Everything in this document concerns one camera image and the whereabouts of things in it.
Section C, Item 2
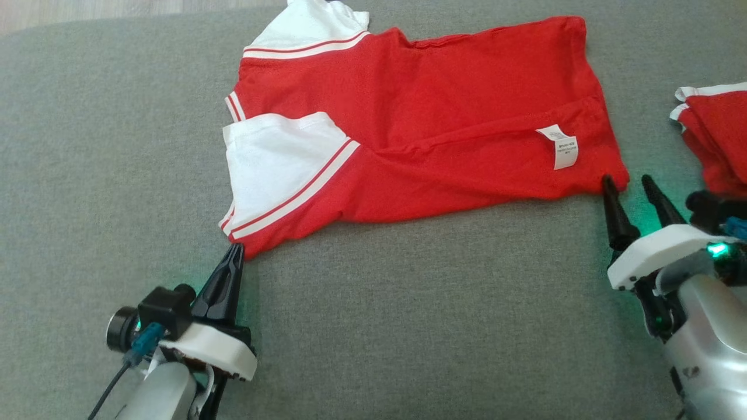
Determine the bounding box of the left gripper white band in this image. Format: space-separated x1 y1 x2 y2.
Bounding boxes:
159 243 258 382

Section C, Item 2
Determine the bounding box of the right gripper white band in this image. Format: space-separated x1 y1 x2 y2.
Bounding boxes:
601 174 739 343

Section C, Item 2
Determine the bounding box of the red garment with white stripes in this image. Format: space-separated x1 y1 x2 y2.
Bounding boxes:
670 82 747 199

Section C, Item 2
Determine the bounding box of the red shirt with white sleeves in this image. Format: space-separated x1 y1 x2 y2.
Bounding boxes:
219 0 631 260

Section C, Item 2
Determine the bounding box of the grey fabric sofa seat cushion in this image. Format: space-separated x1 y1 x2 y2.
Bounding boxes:
0 0 747 420

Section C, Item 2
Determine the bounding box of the left camera cable blue plug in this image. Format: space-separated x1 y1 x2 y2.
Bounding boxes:
88 323 166 420

